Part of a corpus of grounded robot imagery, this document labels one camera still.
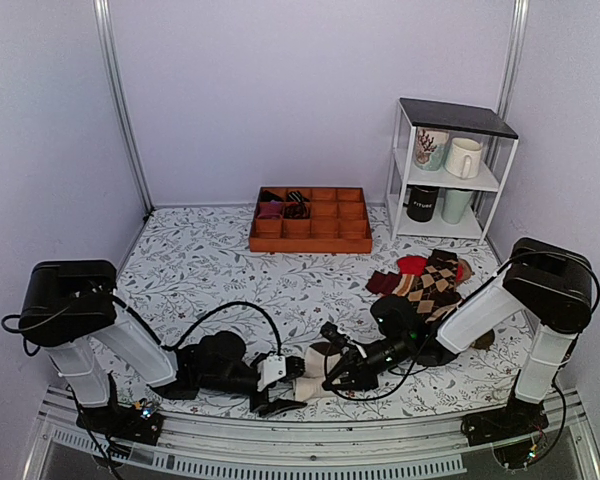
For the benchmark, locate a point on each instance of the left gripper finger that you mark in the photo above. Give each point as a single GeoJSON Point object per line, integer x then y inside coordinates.
{"type": "Point", "coordinates": [295, 367]}
{"type": "Point", "coordinates": [278, 406]}

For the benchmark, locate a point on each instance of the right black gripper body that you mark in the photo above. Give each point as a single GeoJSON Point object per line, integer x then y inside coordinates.
{"type": "Point", "coordinates": [368, 378]}

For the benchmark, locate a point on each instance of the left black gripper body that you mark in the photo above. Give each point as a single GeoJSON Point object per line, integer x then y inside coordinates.
{"type": "Point", "coordinates": [261, 401]}

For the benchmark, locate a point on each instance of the cream and brown sock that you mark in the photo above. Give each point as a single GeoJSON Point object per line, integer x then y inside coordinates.
{"type": "Point", "coordinates": [309, 385]}

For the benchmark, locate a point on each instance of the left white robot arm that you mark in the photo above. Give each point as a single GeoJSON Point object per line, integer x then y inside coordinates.
{"type": "Point", "coordinates": [69, 303]}

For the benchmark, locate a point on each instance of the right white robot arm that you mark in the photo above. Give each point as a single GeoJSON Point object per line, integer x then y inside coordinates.
{"type": "Point", "coordinates": [556, 286]}

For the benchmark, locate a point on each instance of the striped maroon sock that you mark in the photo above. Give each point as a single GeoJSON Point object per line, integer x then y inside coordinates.
{"type": "Point", "coordinates": [385, 284]}

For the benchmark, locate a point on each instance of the brown argyle sock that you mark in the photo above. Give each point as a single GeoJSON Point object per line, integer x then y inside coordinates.
{"type": "Point", "coordinates": [434, 293]}

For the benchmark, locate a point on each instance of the red sock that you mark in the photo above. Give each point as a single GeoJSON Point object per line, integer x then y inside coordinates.
{"type": "Point", "coordinates": [415, 265]}

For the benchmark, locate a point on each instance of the wooden compartment tray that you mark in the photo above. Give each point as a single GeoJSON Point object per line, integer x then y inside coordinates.
{"type": "Point", "coordinates": [338, 224]}

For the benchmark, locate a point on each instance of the floral tablecloth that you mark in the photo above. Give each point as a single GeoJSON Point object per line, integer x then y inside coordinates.
{"type": "Point", "coordinates": [192, 274]}

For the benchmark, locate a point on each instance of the black striped rolled sock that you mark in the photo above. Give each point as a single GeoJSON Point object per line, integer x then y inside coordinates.
{"type": "Point", "coordinates": [297, 206]}

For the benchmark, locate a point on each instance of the magenta rolled sock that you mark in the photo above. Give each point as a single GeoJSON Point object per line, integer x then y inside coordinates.
{"type": "Point", "coordinates": [270, 210]}

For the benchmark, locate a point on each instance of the dark rolled sock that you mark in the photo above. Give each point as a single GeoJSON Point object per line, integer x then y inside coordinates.
{"type": "Point", "coordinates": [269, 196]}

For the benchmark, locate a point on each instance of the black mug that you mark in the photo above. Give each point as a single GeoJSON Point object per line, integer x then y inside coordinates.
{"type": "Point", "coordinates": [421, 203]}

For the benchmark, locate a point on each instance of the pale green cup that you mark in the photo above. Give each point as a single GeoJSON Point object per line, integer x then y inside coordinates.
{"type": "Point", "coordinates": [456, 201]}

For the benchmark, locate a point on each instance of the white metal shelf rack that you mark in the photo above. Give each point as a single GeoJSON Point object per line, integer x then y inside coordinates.
{"type": "Point", "coordinates": [483, 125]}

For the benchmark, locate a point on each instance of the floral pattern mug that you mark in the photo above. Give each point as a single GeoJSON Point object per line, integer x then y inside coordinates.
{"type": "Point", "coordinates": [431, 147]}

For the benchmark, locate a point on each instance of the white ceramic mug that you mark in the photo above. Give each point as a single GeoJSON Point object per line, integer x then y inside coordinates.
{"type": "Point", "coordinates": [464, 158]}

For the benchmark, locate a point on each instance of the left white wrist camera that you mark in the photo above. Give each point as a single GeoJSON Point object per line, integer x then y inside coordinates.
{"type": "Point", "coordinates": [270, 370]}

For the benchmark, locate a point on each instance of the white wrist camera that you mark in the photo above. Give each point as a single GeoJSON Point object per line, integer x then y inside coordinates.
{"type": "Point", "coordinates": [270, 370]}
{"type": "Point", "coordinates": [341, 338]}

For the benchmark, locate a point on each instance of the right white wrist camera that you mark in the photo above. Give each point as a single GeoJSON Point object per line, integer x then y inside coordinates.
{"type": "Point", "coordinates": [341, 338]}

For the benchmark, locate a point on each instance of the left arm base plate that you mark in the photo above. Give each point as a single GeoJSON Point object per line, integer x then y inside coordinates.
{"type": "Point", "coordinates": [123, 423]}

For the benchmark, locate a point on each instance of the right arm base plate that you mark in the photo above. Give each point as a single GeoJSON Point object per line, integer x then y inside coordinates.
{"type": "Point", "coordinates": [503, 423]}

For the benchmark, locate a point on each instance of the right aluminium corner post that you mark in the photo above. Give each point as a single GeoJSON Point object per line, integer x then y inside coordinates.
{"type": "Point", "coordinates": [514, 54]}

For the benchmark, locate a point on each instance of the aluminium corner post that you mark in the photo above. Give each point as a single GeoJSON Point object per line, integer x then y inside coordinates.
{"type": "Point", "coordinates": [514, 54]}
{"type": "Point", "coordinates": [112, 69]}

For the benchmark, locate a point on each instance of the left aluminium corner post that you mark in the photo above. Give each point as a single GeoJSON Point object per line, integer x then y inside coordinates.
{"type": "Point", "coordinates": [112, 69]}

